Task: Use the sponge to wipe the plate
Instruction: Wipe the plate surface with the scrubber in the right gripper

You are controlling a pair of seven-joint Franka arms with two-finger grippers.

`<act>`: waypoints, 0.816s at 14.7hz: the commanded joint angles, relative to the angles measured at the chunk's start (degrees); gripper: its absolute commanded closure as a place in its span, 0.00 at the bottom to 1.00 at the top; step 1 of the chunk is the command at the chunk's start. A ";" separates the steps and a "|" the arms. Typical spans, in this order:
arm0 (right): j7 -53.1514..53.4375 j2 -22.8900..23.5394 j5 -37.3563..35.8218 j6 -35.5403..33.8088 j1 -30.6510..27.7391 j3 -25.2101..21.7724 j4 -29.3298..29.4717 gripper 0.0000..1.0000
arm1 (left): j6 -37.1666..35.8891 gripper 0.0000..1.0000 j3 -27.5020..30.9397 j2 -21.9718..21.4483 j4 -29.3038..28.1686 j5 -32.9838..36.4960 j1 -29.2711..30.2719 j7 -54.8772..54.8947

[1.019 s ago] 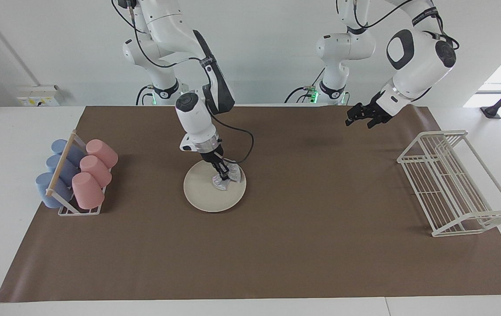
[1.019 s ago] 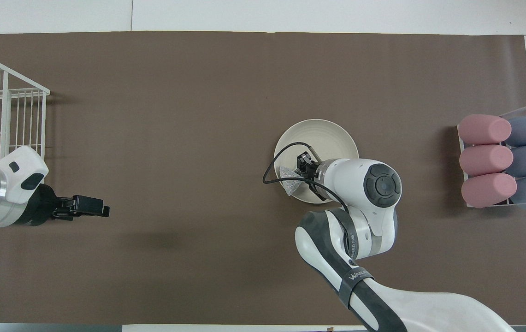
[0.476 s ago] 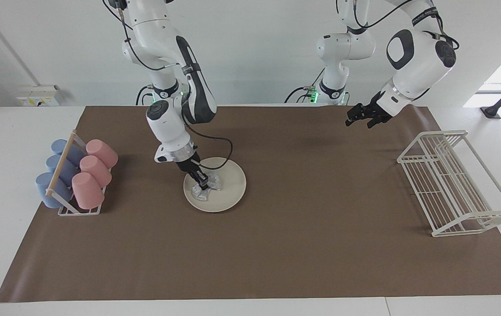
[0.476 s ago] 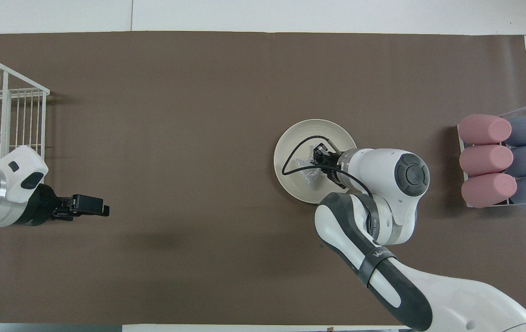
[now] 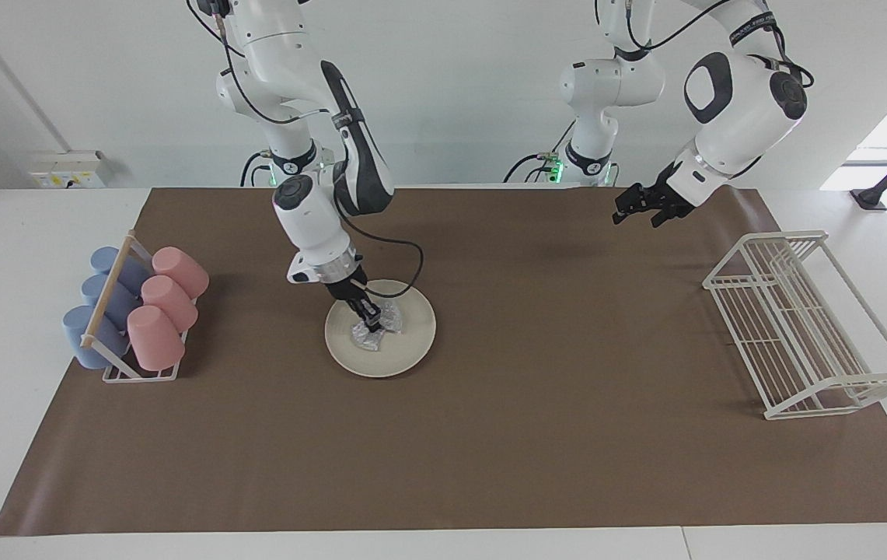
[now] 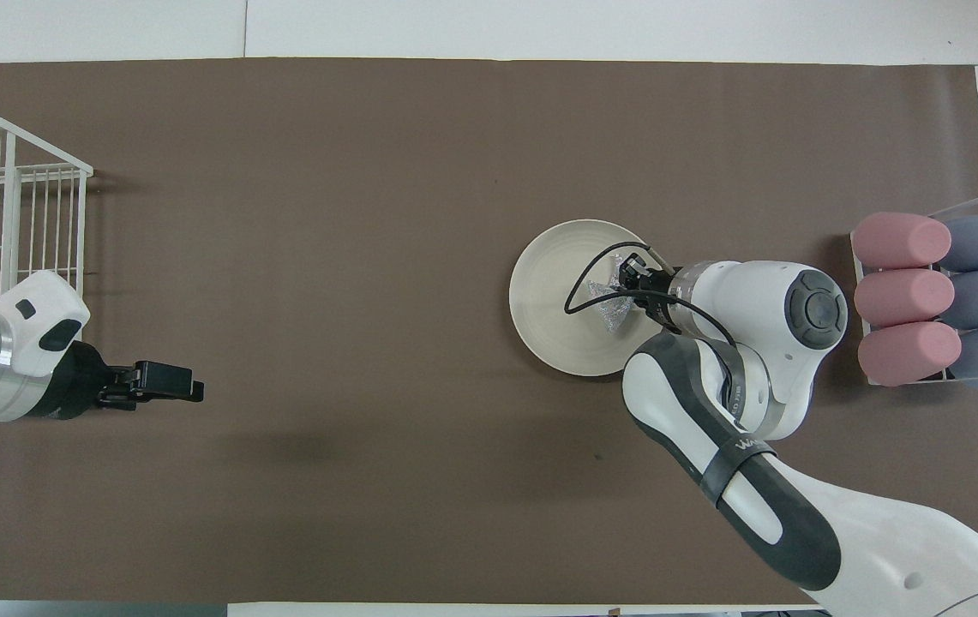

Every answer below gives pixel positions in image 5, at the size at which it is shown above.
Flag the cream round plate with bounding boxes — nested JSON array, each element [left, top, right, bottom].
[[324, 279, 437, 379]]

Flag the pink plastic cup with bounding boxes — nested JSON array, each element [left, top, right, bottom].
[[152, 247, 210, 300], [141, 275, 199, 333], [127, 305, 186, 372]]

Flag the brown table mat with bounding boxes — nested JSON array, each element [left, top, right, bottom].
[[0, 187, 887, 537]]

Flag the cup rack with wooden bar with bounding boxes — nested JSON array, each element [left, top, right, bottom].
[[80, 231, 203, 383]]

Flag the blue plastic cup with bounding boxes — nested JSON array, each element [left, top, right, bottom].
[[90, 247, 153, 296], [62, 306, 130, 369], [82, 274, 142, 329]]

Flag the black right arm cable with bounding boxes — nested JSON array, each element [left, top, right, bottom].
[[338, 206, 425, 301]]

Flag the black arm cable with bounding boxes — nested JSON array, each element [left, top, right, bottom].
[[626, 0, 814, 88], [338, 206, 425, 301]]

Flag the black left base cables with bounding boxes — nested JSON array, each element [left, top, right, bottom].
[[502, 121, 578, 186]]

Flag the black base cables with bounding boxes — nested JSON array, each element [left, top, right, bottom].
[[502, 121, 578, 186], [239, 150, 278, 187]]

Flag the black right base cables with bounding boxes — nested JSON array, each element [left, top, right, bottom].
[[239, 150, 278, 187]]

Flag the white wire dish rack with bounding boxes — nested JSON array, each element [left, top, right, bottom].
[[703, 230, 887, 421]]

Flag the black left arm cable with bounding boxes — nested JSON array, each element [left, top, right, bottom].
[[626, 0, 814, 88]]

